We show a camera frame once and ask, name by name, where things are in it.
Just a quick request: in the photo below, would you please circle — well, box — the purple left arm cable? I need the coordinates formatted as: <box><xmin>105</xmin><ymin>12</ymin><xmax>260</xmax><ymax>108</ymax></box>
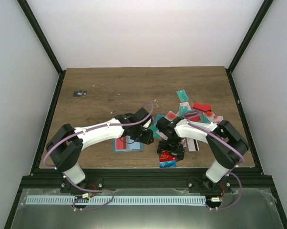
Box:
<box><xmin>42</xmin><ymin>101</ymin><xmax>155</xmax><ymax>191</ymax></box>

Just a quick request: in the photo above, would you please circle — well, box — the red VIP card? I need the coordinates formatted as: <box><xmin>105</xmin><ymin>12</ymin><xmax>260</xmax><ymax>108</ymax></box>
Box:
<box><xmin>159</xmin><ymin>151</ymin><xmax>177</xmax><ymax>163</ymax></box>

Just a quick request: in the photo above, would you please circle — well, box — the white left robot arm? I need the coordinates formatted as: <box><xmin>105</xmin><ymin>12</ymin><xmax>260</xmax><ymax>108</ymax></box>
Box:
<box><xmin>43</xmin><ymin>107</ymin><xmax>154</xmax><ymax>193</ymax></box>

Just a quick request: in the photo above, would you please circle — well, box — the black left frame post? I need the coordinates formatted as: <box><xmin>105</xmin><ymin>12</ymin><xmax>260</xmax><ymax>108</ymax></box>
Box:
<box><xmin>16</xmin><ymin>0</ymin><xmax>64</xmax><ymax>74</ymax></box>

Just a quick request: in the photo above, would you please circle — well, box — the black frame post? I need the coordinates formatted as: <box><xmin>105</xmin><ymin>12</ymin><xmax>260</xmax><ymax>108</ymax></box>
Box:
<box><xmin>16</xmin><ymin>0</ymin><xmax>64</xmax><ymax>74</ymax></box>
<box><xmin>226</xmin><ymin>0</ymin><xmax>274</xmax><ymax>74</ymax></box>

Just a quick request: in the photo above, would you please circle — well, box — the teal card far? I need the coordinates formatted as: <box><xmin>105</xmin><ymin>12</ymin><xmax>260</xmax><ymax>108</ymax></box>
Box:
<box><xmin>176</xmin><ymin>90</ymin><xmax>189</xmax><ymax>102</ymax></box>

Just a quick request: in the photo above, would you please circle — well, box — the red card far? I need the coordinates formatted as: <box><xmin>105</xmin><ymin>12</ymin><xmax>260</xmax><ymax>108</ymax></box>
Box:
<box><xmin>193</xmin><ymin>103</ymin><xmax>212</xmax><ymax>113</ymax></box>

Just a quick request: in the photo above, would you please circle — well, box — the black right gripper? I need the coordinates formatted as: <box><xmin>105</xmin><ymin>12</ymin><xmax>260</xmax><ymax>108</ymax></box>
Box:
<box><xmin>157</xmin><ymin>138</ymin><xmax>184</xmax><ymax>162</ymax></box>

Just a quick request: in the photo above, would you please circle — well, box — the blue card holder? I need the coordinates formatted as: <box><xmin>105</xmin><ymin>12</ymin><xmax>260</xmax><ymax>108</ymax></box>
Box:
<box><xmin>113</xmin><ymin>136</ymin><xmax>144</xmax><ymax>153</ymax></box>

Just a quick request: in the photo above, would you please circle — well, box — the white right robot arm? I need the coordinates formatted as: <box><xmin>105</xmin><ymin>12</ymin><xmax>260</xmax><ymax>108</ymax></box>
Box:
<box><xmin>156</xmin><ymin>117</ymin><xmax>249</xmax><ymax>192</ymax></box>

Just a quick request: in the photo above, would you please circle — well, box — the red card black stripe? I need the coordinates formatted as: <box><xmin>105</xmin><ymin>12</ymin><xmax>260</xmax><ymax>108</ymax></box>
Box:
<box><xmin>115</xmin><ymin>137</ymin><xmax>127</xmax><ymax>150</ymax></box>

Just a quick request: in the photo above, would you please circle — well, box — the light blue slotted cable duct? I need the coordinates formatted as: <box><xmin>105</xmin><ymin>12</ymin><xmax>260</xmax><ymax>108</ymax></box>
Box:
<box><xmin>25</xmin><ymin>195</ymin><xmax>206</xmax><ymax>206</ymax></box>

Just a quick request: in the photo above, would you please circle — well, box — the white card black stripe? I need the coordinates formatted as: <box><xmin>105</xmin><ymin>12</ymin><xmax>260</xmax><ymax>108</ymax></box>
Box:
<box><xmin>186</xmin><ymin>138</ymin><xmax>199</xmax><ymax>152</ymax></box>

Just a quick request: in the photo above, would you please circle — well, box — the teal card left pile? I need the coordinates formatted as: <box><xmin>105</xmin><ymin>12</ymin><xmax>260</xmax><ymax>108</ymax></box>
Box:
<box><xmin>148</xmin><ymin>114</ymin><xmax>165</xmax><ymax>139</ymax></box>

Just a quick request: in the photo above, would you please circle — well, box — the blue card front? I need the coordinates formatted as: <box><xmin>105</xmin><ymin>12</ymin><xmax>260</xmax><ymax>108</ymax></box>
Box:
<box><xmin>159</xmin><ymin>160</ymin><xmax>177</xmax><ymax>168</ymax></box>

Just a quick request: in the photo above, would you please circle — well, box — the black VIP card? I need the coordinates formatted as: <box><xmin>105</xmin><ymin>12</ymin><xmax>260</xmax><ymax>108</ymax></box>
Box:
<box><xmin>73</xmin><ymin>90</ymin><xmax>87</xmax><ymax>97</ymax></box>

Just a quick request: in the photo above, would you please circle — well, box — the black right frame post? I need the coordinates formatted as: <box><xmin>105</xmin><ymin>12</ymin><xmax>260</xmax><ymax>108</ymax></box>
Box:
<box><xmin>226</xmin><ymin>0</ymin><xmax>274</xmax><ymax>74</ymax></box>

